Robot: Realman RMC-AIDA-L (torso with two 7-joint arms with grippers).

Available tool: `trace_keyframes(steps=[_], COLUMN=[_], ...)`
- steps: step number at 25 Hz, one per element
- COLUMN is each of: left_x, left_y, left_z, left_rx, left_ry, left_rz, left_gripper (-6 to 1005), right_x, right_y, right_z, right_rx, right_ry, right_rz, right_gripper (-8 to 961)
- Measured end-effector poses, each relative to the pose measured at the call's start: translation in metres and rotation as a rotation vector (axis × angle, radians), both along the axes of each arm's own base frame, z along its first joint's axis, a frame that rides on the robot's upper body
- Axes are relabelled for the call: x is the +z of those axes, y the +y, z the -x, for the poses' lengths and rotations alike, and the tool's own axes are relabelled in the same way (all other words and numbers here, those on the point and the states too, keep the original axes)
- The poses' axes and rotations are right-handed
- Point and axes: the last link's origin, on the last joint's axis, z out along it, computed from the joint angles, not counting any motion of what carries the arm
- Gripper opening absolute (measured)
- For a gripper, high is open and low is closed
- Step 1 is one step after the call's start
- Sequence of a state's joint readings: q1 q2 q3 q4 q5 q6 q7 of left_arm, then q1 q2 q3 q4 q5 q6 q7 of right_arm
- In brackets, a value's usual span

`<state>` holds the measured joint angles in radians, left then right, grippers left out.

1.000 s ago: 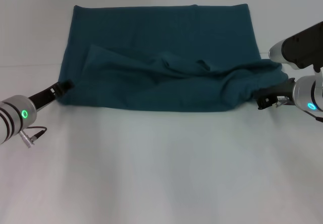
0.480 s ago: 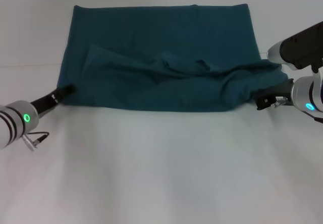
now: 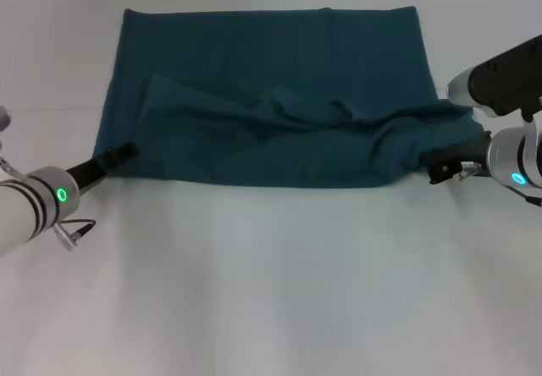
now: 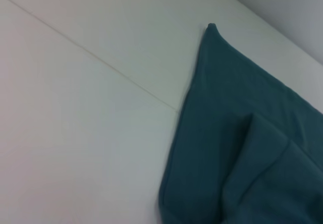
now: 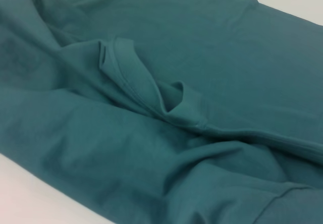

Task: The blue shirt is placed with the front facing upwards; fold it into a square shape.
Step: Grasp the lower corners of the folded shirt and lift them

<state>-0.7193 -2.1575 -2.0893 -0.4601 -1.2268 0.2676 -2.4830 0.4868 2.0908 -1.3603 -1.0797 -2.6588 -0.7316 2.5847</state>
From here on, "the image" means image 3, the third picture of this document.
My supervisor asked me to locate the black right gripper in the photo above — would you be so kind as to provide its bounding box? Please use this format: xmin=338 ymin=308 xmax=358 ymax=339
xmin=425 ymin=132 xmax=493 ymax=185

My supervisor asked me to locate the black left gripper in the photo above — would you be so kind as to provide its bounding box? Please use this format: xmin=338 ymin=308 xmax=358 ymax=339
xmin=65 ymin=141 xmax=141 ymax=195

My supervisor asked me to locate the teal t-shirt with FREE print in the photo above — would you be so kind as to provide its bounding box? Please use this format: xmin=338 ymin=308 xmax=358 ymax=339
xmin=91 ymin=6 xmax=486 ymax=190

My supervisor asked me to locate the left arm cable with connector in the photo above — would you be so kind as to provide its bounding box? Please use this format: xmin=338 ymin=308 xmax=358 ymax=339
xmin=53 ymin=218 xmax=97 ymax=251

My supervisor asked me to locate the right camera mount bracket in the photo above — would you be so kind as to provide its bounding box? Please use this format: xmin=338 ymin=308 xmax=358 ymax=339
xmin=523 ymin=96 xmax=542 ymax=140

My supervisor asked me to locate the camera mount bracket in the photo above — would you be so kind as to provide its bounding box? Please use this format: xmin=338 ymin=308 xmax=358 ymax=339
xmin=523 ymin=96 xmax=542 ymax=140
xmin=0 ymin=155 xmax=26 ymax=181

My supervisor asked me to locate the left camera mount bracket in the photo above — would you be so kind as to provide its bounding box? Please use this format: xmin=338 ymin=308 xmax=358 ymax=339
xmin=0 ymin=155 xmax=26 ymax=181

